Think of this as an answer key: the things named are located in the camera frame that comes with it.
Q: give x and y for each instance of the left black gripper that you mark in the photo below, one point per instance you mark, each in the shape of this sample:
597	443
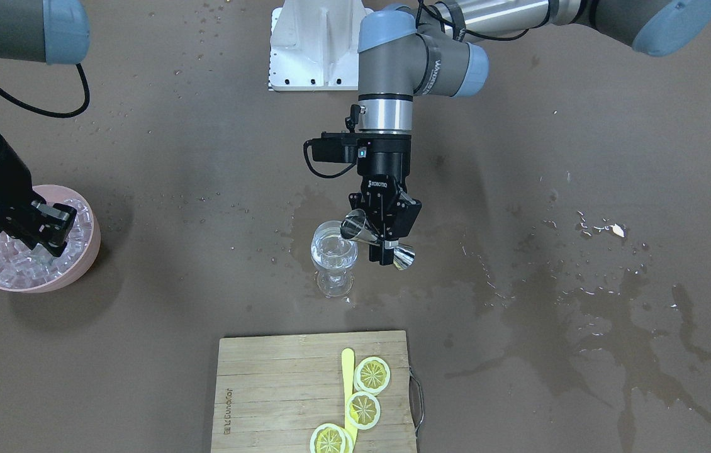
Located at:
386	165

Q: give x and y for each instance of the steel double jigger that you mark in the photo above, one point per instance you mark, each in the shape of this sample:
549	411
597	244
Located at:
356	227

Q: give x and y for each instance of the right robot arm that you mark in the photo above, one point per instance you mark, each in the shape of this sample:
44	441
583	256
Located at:
45	32

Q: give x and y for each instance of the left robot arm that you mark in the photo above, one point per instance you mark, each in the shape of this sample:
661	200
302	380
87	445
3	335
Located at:
433	50

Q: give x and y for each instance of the clear wine glass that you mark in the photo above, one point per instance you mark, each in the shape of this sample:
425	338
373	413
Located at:
333	257

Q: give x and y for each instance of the pink bowl of ice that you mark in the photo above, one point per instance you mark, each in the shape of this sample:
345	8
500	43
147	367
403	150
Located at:
35	270

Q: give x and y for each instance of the yellow plastic stick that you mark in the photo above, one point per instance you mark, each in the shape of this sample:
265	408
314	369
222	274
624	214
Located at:
348	367

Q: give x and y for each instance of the lemon slice far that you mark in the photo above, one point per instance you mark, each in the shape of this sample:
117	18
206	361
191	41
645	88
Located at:
372	375

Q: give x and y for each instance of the lemon slice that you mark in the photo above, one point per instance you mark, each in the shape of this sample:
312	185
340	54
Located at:
362	410
330	437
372	375

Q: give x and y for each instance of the lemon slice middle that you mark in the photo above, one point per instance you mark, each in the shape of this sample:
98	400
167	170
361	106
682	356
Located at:
362	410

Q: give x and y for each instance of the bamboo cutting board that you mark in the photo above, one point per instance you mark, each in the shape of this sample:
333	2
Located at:
273	391

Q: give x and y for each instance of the lemon slice near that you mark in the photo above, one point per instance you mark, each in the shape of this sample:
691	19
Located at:
330	437

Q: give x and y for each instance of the white camera post base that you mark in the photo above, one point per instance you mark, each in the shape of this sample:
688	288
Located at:
314	45

